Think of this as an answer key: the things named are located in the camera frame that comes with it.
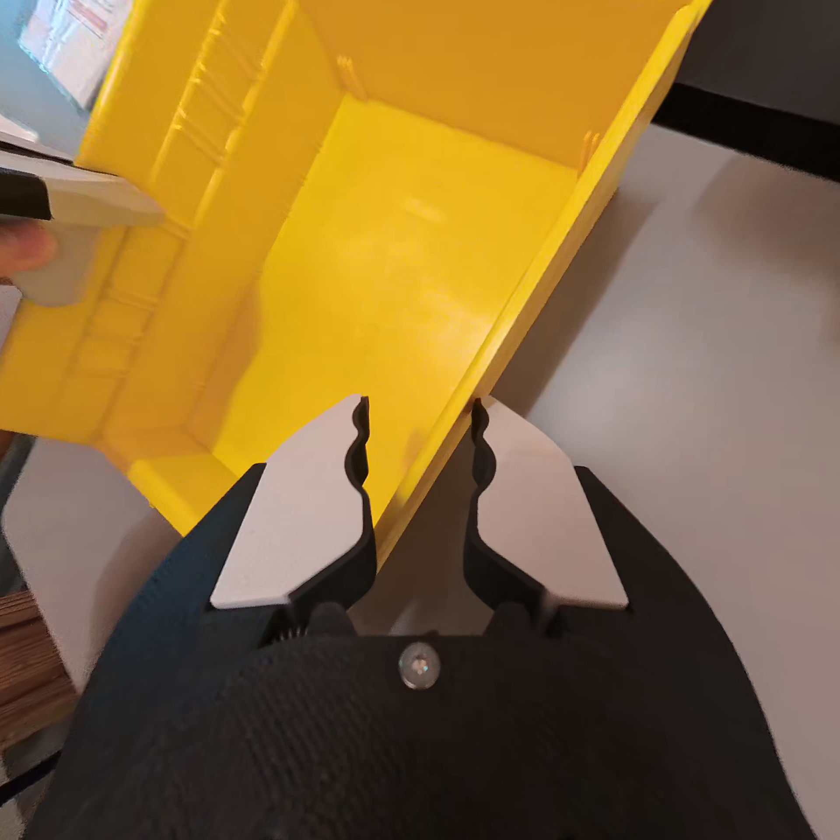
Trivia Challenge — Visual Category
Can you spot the white printed paper sheet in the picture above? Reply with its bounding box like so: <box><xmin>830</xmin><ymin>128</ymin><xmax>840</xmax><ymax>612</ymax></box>
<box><xmin>18</xmin><ymin>0</ymin><xmax>134</xmax><ymax>110</ymax></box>

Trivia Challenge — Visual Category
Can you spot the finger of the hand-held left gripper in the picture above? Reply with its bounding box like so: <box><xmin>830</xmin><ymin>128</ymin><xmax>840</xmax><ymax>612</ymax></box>
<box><xmin>0</xmin><ymin>147</ymin><xmax>166</xmax><ymax>228</ymax></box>
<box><xmin>13</xmin><ymin>226</ymin><xmax>101</xmax><ymax>308</ymax></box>

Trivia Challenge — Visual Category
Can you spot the layered wooden board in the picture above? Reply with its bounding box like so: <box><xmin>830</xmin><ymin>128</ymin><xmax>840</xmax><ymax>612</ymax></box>
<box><xmin>0</xmin><ymin>589</ymin><xmax>77</xmax><ymax>750</ymax></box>

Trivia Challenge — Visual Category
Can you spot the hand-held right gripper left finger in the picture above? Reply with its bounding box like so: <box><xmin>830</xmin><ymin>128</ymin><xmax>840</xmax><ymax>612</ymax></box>
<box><xmin>210</xmin><ymin>394</ymin><xmax>378</xmax><ymax>613</ymax></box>

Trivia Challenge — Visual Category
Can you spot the large yellow plastic box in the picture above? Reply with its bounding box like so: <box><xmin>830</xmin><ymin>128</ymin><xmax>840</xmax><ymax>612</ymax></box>
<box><xmin>0</xmin><ymin>0</ymin><xmax>714</xmax><ymax>573</ymax></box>

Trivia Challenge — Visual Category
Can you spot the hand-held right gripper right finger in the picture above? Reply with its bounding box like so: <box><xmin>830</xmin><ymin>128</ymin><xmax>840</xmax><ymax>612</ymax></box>
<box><xmin>463</xmin><ymin>395</ymin><xmax>630</xmax><ymax>616</ymax></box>

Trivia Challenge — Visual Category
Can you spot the person's left hand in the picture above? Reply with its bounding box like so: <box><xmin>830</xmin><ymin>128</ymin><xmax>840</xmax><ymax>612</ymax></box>
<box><xmin>0</xmin><ymin>222</ymin><xmax>59</xmax><ymax>285</ymax></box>

